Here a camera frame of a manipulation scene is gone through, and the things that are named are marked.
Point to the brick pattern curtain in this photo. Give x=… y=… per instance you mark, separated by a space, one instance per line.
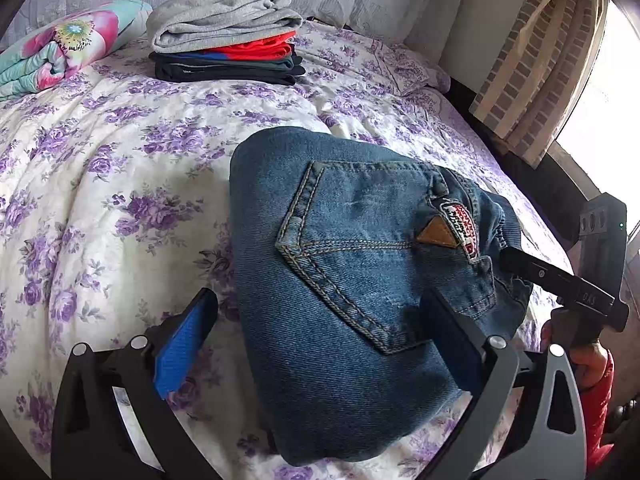
x=535 y=60

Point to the person's right hand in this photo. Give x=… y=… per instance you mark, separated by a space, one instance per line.
x=590 y=362

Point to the blue denim pants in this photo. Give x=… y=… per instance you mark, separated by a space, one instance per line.
x=350 y=270

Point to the folded blue garment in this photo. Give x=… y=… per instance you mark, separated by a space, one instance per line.
x=197 y=55

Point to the purple floral bedspread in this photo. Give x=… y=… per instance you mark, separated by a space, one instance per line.
x=125 y=170

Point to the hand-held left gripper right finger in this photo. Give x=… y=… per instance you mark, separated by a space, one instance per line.
x=450 y=340

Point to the folded teal garment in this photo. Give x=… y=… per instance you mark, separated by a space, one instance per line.
x=260 y=64

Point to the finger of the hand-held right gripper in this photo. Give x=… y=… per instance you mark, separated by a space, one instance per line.
x=530 y=267

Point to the grey folded sweatshirt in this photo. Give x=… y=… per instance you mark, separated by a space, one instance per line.
x=215 y=15

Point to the person's right forearm red sleeve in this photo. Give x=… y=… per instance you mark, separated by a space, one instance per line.
x=597 y=420

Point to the wooden bed frame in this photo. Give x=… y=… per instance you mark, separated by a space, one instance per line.
x=520 y=160

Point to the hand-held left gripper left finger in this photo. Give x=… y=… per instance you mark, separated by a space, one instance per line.
x=182 y=345

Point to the colourful flower print blanket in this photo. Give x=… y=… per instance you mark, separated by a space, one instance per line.
x=65 y=45

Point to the bright window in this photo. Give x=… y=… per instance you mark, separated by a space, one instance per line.
x=610 y=110

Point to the folded red garment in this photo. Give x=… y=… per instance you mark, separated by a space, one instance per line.
x=260 y=47

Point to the folded navy striped garment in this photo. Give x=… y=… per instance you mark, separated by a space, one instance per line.
x=215 y=74

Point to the purple floral pillow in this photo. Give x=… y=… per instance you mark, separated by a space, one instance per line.
x=415 y=67

